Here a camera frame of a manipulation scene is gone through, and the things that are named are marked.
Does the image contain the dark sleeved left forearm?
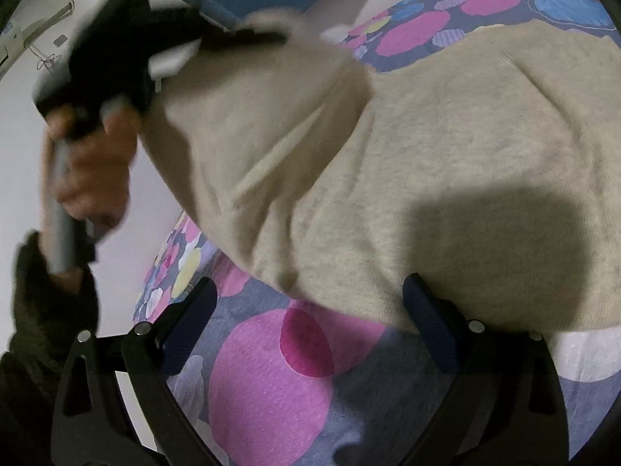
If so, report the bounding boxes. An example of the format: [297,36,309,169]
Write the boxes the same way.
[1,231,99,465]

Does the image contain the person's left hand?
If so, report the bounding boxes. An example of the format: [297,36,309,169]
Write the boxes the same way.
[38,103,142,262]

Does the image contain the colourful polka dot bedsheet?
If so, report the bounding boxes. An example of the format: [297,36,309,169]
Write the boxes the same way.
[134,0,619,465]

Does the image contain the beige knit sweater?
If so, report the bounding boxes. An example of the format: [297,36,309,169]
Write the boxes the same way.
[142,12,620,332]

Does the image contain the wall-mounted cable fixture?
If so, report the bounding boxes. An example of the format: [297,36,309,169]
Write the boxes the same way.
[1,0,76,77]

